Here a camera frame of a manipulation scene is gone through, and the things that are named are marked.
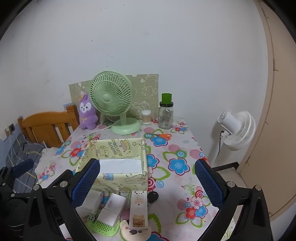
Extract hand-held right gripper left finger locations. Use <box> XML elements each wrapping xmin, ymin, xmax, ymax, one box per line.
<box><xmin>24</xmin><ymin>158</ymin><xmax>101</xmax><ymax>241</ymax></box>

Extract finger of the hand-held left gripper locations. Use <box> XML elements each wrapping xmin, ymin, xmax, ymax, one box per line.
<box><xmin>5</xmin><ymin>159</ymin><xmax>35</xmax><ymax>180</ymax></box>

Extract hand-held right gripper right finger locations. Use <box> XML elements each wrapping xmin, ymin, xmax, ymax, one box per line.
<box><xmin>195</xmin><ymin>159</ymin><xmax>272</xmax><ymax>241</ymax></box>

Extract white translucent plastic box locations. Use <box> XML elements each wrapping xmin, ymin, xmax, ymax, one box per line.
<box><xmin>76</xmin><ymin>189</ymin><xmax>104</xmax><ymax>217</ymax></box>

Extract white charger box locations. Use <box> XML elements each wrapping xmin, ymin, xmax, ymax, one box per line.
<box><xmin>97</xmin><ymin>193</ymin><xmax>127</xmax><ymax>227</ymax></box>

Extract green perforated plastic case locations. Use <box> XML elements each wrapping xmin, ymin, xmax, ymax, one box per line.
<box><xmin>87</xmin><ymin>214</ymin><xmax>121</xmax><ymax>236</ymax></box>

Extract yellow cartoon printed box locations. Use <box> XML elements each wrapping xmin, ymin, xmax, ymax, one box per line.
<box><xmin>75</xmin><ymin>138</ymin><xmax>149</xmax><ymax>194</ymax></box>

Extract long white medicine box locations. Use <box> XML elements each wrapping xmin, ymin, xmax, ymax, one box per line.
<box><xmin>129</xmin><ymin>190</ymin><xmax>148</xmax><ymax>230</ymax></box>

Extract black car key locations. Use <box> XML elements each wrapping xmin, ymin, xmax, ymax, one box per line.
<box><xmin>148</xmin><ymin>191</ymin><xmax>159</xmax><ymax>204</ymax></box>

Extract round cartoon dish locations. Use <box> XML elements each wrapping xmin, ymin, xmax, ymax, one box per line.
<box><xmin>121</xmin><ymin>220</ymin><xmax>152</xmax><ymax>241</ymax></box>

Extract grey plaid cushion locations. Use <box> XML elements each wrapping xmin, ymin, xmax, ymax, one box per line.
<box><xmin>0</xmin><ymin>133</ymin><xmax>45</xmax><ymax>193</ymax></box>

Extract white printed cloth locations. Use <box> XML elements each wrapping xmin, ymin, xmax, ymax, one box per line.
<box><xmin>35</xmin><ymin>147</ymin><xmax>62</xmax><ymax>174</ymax></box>

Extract wooden chair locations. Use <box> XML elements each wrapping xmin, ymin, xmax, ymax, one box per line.
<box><xmin>17</xmin><ymin>105</ymin><xmax>80</xmax><ymax>149</ymax></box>

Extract white standing fan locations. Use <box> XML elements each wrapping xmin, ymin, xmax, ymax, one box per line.
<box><xmin>209</xmin><ymin>111</ymin><xmax>256</xmax><ymax>163</ymax></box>

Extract purple plush toy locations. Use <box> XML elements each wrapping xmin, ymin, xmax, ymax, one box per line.
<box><xmin>78</xmin><ymin>93</ymin><xmax>99</xmax><ymax>130</ymax></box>

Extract green desk fan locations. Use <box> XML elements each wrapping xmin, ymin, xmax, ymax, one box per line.
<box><xmin>90</xmin><ymin>71</ymin><xmax>141</xmax><ymax>135</ymax></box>

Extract clear cotton swab container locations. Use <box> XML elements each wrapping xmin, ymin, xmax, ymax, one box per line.
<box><xmin>142</xmin><ymin>110</ymin><xmax>152</xmax><ymax>125</ymax></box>

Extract beige wooden door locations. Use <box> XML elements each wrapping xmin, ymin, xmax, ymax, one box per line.
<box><xmin>238</xmin><ymin>0</ymin><xmax>296</xmax><ymax>216</ymax></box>

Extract beige cartoon printed board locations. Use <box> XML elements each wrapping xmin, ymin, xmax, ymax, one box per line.
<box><xmin>69</xmin><ymin>74</ymin><xmax>159</xmax><ymax>123</ymax></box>

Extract black fan power cable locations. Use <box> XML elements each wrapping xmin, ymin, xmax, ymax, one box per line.
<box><xmin>217</xmin><ymin>131</ymin><xmax>226</xmax><ymax>153</ymax></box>

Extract white desk fan cable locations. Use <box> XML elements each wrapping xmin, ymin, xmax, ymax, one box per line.
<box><xmin>91</xmin><ymin>124</ymin><xmax>117</xmax><ymax>135</ymax></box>

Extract orange handled scissors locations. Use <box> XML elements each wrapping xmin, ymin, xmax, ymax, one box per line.
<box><xmin>144</xmin><ymin>133</ymin><xmax>173</xmax><ymax>140</ymax></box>

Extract glass jar with handle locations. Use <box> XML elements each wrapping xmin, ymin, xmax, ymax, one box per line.
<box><xmin>152</xmin><ymin>101</ymin><xmax>174</xmax><ymax>129</ymax></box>

